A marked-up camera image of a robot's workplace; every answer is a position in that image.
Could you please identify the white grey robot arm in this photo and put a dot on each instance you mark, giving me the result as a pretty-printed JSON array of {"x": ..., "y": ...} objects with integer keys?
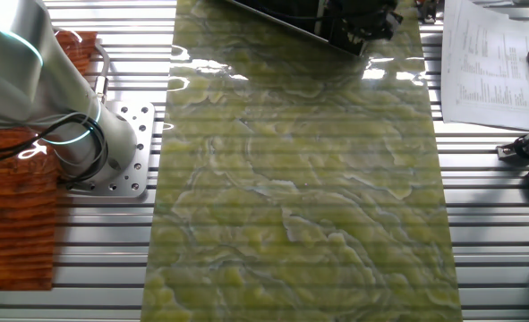
[{"x": 22, "y": 67}]

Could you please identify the orange wood pattern mat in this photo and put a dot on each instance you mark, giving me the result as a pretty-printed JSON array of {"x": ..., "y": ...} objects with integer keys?
[{"x": 13, "y": 223}]

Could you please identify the black red clamp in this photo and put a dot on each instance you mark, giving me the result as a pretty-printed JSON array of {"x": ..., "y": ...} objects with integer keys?
[{"x": 426, "y": 11}]

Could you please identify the white printed paper sheet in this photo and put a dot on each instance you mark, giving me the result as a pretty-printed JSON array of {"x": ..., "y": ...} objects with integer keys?
[{"x": 483, "y": 67}]

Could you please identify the green marble pattern mat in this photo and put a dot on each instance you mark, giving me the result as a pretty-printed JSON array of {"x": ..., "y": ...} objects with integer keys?
[{"x": 291, "y": 179}]

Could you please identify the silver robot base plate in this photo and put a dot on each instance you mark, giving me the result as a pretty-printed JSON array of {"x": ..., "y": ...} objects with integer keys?
[{"x": 143, "y": 147}]

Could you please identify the black microwave oven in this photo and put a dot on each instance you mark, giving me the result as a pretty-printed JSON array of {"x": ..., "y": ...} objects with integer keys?
[{"x": 335, "y": 31}]

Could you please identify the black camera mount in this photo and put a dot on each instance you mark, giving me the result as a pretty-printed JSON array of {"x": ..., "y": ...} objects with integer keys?
[{"x": 523, "y": 146}]

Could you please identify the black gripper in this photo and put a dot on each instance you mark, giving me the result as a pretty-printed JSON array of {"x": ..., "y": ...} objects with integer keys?
[{"x": 371, "y": 15}]

